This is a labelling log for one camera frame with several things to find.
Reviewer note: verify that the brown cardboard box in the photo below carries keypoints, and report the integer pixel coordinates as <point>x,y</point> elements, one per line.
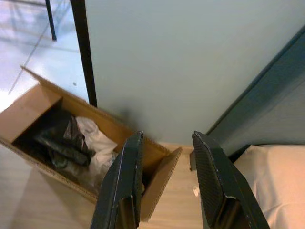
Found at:
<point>28,109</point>

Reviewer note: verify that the dark bed frame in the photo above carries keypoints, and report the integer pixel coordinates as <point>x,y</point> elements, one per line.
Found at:
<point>193,162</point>

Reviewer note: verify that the thick black metal post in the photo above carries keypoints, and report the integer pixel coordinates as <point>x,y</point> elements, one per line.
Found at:
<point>83,47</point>

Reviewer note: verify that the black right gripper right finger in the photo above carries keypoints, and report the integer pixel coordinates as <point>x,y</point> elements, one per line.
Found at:
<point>219,186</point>

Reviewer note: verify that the teal fabric headboard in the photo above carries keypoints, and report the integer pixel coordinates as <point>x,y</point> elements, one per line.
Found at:
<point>262,95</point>

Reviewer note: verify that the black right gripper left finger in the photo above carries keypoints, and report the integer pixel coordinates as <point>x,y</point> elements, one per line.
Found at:
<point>124,181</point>

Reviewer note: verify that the white plastic bag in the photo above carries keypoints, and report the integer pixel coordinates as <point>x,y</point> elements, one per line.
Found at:
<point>100,148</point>

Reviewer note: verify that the black plastic bag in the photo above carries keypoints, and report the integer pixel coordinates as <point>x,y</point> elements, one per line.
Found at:
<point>59,143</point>

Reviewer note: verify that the mattress with beige sheet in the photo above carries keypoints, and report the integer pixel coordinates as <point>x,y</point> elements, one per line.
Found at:
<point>274,181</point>

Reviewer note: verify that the thin black metal leg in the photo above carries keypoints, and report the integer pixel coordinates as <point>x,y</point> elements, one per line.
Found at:
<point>51,19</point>

